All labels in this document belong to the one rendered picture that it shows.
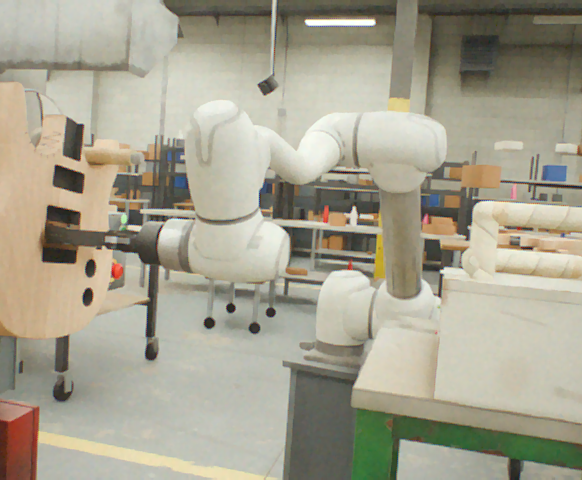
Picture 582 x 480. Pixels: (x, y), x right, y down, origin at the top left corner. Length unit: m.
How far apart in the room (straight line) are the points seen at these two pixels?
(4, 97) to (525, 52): 11.83
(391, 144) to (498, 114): 10.92
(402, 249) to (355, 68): 11.02
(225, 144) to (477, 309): 0.42
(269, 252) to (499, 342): 0.35
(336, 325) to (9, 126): 1.11
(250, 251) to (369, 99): 11.46
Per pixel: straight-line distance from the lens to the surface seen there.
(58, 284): 1.11
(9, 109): 1.00
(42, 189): 1.06
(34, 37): 1.14
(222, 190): 0.84
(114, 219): 1.52
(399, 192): 1.40
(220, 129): 0.83
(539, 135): 12.26
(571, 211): 0.84
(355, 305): 1.74
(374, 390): 0.86
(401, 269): 1.57
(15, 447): 1.62
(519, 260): 1.00
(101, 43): 1.06
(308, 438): 1.84
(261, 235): 0.89
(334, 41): 12.67
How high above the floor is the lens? 1.20
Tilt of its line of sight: 4 degrees down
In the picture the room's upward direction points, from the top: 4 degrees clockwise
